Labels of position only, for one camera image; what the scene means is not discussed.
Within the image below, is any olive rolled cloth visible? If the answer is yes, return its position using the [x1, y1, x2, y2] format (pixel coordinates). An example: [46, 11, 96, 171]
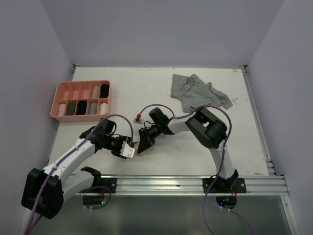
[67, 102, 76, 116]

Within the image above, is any aluminium mounting rail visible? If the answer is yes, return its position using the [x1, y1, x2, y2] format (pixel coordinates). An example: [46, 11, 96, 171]
[31, 173, 290, 196]

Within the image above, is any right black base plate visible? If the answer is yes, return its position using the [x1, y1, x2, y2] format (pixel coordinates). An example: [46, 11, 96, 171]
[202, 174, 247, 194]

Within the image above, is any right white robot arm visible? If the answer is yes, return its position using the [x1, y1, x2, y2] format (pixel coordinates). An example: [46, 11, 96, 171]
[136, 107, 239, 192]

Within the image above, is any white rolled cloth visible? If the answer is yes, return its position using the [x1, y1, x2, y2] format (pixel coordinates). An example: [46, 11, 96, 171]
[100, 103, 109, 115]

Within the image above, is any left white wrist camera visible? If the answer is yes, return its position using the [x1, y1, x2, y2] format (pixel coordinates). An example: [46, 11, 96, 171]
[120, 141, 135, 158]

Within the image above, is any beige navy-trimmed underwear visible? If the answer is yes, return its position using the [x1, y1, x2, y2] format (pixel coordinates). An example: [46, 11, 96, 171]
[134, 142, 143, 156]

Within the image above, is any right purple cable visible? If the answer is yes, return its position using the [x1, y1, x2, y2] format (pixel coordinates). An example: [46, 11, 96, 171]
[139, 104, 253, 235]

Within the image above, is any beige rolled cloth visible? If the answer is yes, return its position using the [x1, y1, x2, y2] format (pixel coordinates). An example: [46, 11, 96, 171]
[91, 86, 100, 99]

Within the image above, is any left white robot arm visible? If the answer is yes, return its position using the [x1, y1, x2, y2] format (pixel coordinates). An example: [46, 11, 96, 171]
[21, 119, 134, 219]

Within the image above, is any pink divided storage tray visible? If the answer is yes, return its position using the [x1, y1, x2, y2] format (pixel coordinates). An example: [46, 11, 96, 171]
[50, 80, 112, 123]

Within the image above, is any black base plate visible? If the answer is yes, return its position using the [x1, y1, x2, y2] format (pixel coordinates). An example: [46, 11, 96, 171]
[101, 177, 117, 193]
[202, 174, 247, 194]

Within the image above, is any grey rolled cloth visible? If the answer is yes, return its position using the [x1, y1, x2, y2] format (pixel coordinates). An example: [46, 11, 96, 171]
[89, 102, 98, 115]

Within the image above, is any black rolled cloth front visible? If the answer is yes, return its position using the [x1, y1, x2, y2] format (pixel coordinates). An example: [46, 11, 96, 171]
[76, 100, 88, 115]

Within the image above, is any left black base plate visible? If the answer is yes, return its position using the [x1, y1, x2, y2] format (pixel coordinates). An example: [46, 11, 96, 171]
[101, 177, 117, 193]

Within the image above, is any grey striped underwear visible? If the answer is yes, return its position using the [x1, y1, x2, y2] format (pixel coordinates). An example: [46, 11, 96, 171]
[171, 74, 233, 113]

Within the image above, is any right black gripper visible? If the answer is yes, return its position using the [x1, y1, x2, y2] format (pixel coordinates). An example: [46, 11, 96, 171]
[138, 122, 162, 154]

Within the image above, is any black rolled cloth back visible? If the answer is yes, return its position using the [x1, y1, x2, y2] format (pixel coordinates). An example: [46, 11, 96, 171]
[100, 84, 110, 98]

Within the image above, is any black rolled cloth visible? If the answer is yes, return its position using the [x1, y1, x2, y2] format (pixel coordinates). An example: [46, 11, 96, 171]
[100, 84, 110, 98]
[76, 100, 88, 115]

